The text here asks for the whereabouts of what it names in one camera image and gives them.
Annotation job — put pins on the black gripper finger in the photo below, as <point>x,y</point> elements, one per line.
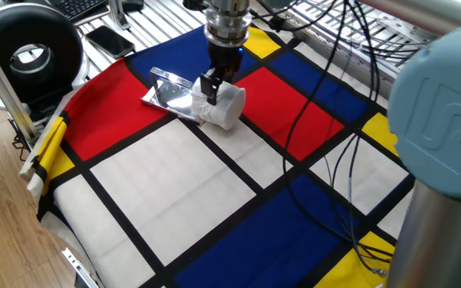
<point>211,86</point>

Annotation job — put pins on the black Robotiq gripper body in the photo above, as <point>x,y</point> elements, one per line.
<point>226,60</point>

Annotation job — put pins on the white toilet paper roll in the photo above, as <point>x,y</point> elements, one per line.
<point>226,106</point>

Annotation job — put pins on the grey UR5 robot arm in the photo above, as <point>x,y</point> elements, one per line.
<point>434,112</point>

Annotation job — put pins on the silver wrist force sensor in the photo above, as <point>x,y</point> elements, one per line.
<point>227,24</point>

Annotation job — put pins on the black round stand base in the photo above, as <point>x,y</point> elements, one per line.
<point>192,4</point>

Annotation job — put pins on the Mondrian pattern table cloth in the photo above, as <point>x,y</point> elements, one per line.
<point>174,188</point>

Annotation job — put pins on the black smartphone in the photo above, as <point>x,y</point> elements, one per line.
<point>110,42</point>

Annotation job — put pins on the black computer keyboard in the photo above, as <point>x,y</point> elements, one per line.
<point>78,7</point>

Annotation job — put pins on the silver mounting plate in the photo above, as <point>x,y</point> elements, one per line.
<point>406,30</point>

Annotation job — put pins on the aluminium upright bracket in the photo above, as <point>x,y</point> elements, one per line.
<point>117,16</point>

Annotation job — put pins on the aluminium frame post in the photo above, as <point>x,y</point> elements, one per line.
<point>2,84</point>

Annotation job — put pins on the metal table edge rail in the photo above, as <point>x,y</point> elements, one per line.
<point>76,266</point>

